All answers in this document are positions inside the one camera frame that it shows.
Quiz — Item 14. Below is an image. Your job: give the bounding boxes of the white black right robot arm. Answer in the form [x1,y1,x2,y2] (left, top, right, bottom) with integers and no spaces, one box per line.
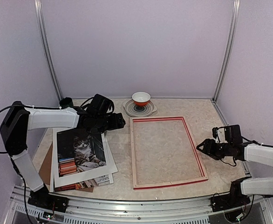
[196,125,273,207]

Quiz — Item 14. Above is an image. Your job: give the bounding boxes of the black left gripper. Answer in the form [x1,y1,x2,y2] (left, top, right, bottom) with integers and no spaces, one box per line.
[94,113,126,133]

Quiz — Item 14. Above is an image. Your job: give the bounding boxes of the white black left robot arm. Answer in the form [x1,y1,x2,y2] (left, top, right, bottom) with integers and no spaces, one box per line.
[0,94,126,208]

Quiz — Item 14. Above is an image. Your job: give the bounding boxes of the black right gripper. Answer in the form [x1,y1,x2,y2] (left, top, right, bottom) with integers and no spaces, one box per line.
[197,139,232,160]

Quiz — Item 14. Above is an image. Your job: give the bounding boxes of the white mat board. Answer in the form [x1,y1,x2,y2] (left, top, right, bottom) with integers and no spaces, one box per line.
[52,129,118,189]

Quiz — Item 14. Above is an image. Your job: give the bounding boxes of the orange white bowl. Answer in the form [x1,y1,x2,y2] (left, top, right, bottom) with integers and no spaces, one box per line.
[132,92,151,106]

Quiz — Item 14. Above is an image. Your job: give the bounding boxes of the right aluminium post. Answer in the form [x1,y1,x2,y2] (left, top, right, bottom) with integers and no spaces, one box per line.
[212,0,240,104]

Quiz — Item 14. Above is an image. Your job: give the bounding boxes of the dark green mug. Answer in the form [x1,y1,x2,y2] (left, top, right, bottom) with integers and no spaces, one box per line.
[59,97,74,108]

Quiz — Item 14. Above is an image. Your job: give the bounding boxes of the left aluminium post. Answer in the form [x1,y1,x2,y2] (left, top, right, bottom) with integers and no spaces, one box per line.
[34,0,63,101]

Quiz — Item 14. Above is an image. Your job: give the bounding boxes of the brown backing board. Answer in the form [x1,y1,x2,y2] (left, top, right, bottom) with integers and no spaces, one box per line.
[39,145,94,193]

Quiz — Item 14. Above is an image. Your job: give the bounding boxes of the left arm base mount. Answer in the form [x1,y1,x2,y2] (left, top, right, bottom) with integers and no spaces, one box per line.
[28,191,69,213]

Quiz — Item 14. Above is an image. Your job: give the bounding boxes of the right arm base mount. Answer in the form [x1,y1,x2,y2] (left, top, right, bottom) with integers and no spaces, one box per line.
[210,193,251,212]

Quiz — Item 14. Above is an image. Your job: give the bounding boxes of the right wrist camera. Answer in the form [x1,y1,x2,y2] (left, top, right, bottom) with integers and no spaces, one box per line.
[212,126,227,143]

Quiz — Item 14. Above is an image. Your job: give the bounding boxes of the red wooden picture frame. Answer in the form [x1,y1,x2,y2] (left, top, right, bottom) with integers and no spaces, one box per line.
[129,116,209,191]

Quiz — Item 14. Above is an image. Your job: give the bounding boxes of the grey striped plate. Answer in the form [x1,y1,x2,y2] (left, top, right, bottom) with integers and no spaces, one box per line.
[123,99,157,117]

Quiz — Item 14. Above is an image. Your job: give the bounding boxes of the aluminium post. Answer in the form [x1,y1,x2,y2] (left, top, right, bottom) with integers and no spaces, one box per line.
[34,0,63,101]
[212,0,240,104]

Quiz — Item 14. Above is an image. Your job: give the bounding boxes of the cat photo print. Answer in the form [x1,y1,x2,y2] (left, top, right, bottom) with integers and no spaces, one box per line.
[50,132,115,192]

